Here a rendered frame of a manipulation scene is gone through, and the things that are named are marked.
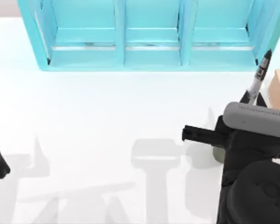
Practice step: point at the pale grey rounded box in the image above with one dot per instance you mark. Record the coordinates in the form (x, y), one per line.
(252, 119)

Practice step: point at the light blue rack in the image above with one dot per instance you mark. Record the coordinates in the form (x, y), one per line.
(151, 35)

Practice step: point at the small grey-green round object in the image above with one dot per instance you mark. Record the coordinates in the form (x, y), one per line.
(219, 154)

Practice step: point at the black and white marker pen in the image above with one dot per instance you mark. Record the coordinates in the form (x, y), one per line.
(259, 74)

